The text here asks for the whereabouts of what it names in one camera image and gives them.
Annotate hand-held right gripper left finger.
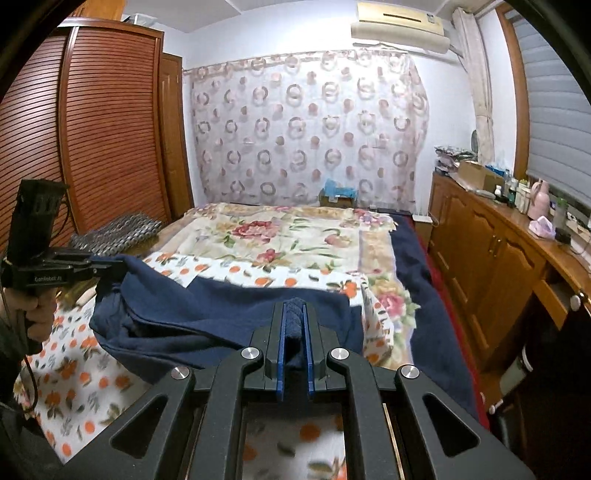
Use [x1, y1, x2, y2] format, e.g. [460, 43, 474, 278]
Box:
[55, 300, 288, 480]

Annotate person's left hand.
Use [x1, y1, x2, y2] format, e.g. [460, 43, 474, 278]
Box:
[0, 288, 60, 354]

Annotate stack of patterned cloths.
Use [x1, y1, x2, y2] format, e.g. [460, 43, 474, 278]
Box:
[434, 145, 476, 175]

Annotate white plastic canister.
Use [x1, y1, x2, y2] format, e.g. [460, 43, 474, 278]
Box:
[499, 351, 536, 398]

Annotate wooden window frame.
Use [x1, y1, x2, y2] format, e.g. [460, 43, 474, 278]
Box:
[496, 9, 532, 181]

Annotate wooden louvered wardrobe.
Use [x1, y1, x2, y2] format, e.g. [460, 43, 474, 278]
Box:
[0, 25, 195, 264]

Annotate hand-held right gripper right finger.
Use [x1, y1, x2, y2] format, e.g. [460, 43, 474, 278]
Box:
[302, 301, 539, 480]

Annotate dark navy blanket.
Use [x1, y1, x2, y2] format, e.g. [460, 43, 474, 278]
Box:
[390, 215, 481, 418]

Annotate wooden sideboard cabinet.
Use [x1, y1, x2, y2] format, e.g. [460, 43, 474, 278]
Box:
[427, 171, 591, 402]

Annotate beige side curtain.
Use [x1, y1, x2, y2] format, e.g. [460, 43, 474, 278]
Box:
[455, 7, 497, 164]

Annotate cream floral blanket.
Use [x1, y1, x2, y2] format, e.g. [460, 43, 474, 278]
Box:
[159, 202, 421, 365]

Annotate grey patterned cloth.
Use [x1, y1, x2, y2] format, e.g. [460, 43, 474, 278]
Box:
[69, 213, 163, 254]

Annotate red bed sheet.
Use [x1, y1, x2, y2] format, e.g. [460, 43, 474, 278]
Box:
[416, 231, 491, 416]

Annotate pale wooden rod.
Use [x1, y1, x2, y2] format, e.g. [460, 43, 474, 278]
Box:
[65, 285, 99, 308]

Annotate navy t-shirt with orange print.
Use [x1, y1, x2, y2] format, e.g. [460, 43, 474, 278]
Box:
[89, 255, 365, 384]

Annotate person's left forearm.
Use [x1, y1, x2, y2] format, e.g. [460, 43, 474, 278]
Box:
[0, 318, 63, 480]

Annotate grey window blind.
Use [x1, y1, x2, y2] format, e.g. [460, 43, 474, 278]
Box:
[512, 14, 591, 208]

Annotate cardboard box with blue contents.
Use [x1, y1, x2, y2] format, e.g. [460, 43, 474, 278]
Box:
[318, 179, 360, 209]

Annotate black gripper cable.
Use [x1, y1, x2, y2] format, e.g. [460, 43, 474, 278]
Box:
[16, 351, 41, 416]

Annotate pink folded pouch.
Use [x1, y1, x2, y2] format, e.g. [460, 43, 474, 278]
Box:
[529, 218, 557, 240]

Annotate group of small bottles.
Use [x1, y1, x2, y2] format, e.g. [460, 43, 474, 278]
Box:
[493, 170, 530, 214]

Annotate white wall air conditioner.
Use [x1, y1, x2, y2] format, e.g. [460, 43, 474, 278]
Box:
[350, 1, 452, 55]

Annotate pink thermos jug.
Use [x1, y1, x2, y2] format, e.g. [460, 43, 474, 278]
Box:
[526, 179, 551, 220]

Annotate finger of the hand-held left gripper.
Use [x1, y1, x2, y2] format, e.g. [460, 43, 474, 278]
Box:
[88, 257, 126, 280]

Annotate open cardboard box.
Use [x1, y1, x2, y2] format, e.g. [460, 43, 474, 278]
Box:
[455, 161, 504, 191]

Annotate white orange-fruit print sheet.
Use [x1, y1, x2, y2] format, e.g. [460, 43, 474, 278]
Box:
[14, 251, 398, 480]

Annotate ring-pattern sheer curtain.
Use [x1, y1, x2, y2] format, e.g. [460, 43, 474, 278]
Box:
[184, 48, 431, 213]

